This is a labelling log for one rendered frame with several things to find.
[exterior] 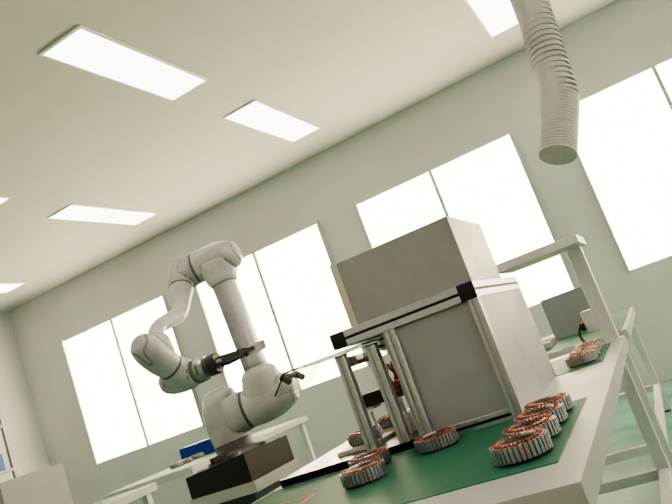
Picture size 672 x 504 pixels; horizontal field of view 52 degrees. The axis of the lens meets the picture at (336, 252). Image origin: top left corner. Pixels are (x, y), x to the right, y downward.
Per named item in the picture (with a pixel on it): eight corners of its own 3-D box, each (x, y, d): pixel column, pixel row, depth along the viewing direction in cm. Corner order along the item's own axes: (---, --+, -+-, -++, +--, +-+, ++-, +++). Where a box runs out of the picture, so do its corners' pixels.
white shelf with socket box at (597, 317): (534, 372, 277) (492, 266, 284) (547, 361, 310) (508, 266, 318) (622, 344, 264) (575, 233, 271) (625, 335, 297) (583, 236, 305)
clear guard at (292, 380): (274, 397, 209) (268, 378, 210) (309, 384, 231) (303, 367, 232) (368, 363, 196) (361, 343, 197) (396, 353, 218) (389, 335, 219)
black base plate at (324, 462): (281, 488, 205) (279, 480, 205) (362, 438, 263) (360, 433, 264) (424, 445, 188) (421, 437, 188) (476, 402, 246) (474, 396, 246)
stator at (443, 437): (467, 439, 169) (461, 424, 170) (428, 456, 166) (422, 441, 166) (448, 439, 180) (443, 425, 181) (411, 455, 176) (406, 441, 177)
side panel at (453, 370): (425, 446, 185) (383, 332, 191) (428, 443, 188) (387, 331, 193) (524, 416, 175) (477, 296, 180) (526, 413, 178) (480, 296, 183)
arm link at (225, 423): (222, 447, 284) (203, 396, 289) (261, 429, 282) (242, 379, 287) (207, 452, 268) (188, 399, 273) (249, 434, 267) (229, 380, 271)
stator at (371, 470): (397, 469, 162) (392, 453, 163) (366, 486, 155) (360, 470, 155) (365, 475, 170) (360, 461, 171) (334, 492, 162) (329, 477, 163)
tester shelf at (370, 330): (334, 351, 197) (328, 335, 197) (408, 330, 259) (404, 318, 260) (477, 296, 180) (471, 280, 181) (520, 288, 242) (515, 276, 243)
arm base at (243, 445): (199, 472, 269) (194, 458, 270) (240, 454, 287) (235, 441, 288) (228, 460, 259) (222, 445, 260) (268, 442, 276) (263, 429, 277)
